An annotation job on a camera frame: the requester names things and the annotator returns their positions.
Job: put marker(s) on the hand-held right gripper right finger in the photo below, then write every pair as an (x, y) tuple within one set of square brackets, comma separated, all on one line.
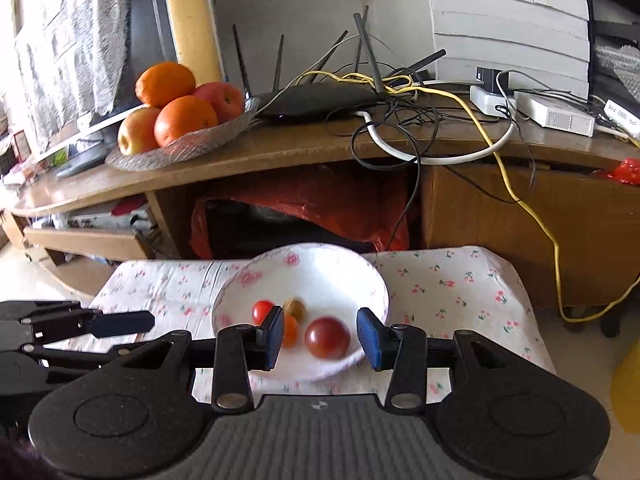
[(371, 339)]

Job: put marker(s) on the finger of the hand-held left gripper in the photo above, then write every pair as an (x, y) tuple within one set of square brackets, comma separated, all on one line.
[(75, 360), (122, 323)]

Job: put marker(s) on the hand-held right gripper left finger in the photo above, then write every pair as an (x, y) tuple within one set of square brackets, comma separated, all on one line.
[(274, 335)]

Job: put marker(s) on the small orange kumquat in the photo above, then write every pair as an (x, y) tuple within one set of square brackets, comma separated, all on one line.
[(291, 331)]

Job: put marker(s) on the red cherry tomato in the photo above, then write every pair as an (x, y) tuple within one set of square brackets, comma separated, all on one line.
[(261, 311)]

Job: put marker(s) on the small tan longan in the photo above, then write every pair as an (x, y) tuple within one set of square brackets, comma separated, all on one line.
[(295, 307)]

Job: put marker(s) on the white floral bowl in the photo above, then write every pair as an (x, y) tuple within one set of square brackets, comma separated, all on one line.
[(325, 277)]

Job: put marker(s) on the cherry print tablecloth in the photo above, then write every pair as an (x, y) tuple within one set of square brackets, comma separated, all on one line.
[(440, 285)]

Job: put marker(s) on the silver set-top box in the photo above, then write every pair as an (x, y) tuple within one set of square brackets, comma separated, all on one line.
[(100, 220)]

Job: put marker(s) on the large red plastic bag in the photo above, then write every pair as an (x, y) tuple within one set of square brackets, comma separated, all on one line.
[(325, 200)]

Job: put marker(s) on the glass fruit plate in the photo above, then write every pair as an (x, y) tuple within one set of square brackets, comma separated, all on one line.
[(200, 148)]

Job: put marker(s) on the yellow-red apple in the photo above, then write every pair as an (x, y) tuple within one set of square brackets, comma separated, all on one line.
[(136, 131)]

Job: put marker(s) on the large orange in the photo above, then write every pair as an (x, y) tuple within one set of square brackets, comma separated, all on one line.
[(186, 121), (165, 82)]

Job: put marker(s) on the wooden television cabinet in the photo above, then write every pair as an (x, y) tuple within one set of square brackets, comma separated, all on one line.
[(575, 225)]

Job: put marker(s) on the black router with antennas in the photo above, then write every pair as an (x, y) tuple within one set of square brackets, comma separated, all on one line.
[(310, 101)]

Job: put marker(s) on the red apple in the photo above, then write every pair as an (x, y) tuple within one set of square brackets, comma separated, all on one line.
[(225, 100)]

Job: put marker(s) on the black caster wheel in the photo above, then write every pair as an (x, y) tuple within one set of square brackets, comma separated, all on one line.
[(615, 322)]

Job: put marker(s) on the white power strip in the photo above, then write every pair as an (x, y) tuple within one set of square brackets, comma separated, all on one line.
[(482, 102)]

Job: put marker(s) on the yellow trash bin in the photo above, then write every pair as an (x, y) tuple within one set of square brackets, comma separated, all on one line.
[(627, 390)]

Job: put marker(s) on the black power adapter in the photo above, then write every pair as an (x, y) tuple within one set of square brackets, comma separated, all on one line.
[(490, 80)]

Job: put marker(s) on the white lace cloth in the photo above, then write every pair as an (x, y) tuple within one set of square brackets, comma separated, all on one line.
[(65, 40)]

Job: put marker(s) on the white modem box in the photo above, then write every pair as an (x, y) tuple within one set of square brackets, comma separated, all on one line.
[(555, 115)]

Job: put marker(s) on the flat screen television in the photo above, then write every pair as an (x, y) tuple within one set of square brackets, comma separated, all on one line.
[(150, 20)]

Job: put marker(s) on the small red plastic bag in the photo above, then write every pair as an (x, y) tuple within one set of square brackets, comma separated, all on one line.
[(625, 170)]

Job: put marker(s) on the white slatted board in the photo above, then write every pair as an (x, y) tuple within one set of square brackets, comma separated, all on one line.
[(505, 30)]

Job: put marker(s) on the small white router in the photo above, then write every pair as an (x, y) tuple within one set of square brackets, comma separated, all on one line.
[(622, 115)]

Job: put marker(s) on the bubble wrap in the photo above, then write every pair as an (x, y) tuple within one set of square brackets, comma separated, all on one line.
[(617, 60)]

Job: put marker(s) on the black shelf rack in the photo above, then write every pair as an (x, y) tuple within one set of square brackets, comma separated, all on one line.
[(612, 10)]

